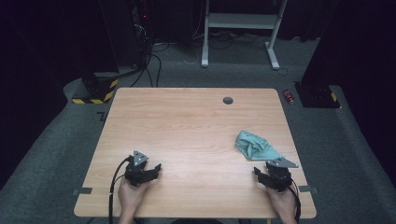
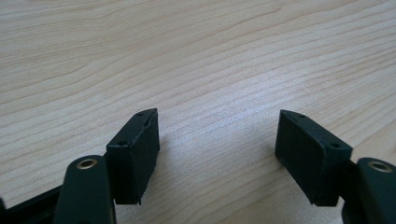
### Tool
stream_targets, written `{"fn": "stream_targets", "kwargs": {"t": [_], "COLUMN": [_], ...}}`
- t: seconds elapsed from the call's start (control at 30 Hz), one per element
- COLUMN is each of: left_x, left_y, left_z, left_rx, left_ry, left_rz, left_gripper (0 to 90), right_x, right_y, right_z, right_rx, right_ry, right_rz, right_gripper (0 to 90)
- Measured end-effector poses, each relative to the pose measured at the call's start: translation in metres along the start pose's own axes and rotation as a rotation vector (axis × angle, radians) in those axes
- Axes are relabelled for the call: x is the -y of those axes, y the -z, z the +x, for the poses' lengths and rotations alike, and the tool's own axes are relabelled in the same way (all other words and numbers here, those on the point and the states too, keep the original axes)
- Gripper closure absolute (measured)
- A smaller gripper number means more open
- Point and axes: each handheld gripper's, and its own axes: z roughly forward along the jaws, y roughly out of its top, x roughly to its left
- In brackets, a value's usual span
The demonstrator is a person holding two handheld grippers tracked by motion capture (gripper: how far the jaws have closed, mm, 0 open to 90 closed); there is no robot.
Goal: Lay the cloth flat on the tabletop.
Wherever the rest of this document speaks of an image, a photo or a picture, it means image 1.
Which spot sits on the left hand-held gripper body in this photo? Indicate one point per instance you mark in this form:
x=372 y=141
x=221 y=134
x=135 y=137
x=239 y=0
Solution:
x=137 y=174

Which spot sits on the person's left hand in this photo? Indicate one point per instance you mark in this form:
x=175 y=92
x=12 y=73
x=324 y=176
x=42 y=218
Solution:
x=130 y=194

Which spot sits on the person's right hand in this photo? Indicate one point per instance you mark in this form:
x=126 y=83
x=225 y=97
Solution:
x=281 y=202

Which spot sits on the black yellow striped stand base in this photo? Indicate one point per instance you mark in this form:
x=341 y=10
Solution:
x=99 y=90

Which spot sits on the red can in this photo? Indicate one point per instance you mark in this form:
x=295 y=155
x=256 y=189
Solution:
x=288 y=96

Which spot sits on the grey tape strip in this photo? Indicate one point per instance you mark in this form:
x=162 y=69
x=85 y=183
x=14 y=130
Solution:
x=308 y=189
x=82 y=191

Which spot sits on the grey round table grommet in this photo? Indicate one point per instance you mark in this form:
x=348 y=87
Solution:
x=228 y=100

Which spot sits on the white metal desk frame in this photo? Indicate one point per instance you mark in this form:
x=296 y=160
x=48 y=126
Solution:
x=241 y=21

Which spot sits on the dark equipment rack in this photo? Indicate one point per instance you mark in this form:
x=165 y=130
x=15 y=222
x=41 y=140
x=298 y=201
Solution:
x=141 y=28

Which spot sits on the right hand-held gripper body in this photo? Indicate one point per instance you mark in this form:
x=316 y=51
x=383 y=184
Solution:
x=280 y=177

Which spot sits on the teal cloth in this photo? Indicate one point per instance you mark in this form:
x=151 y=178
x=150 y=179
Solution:
x=253 y=147

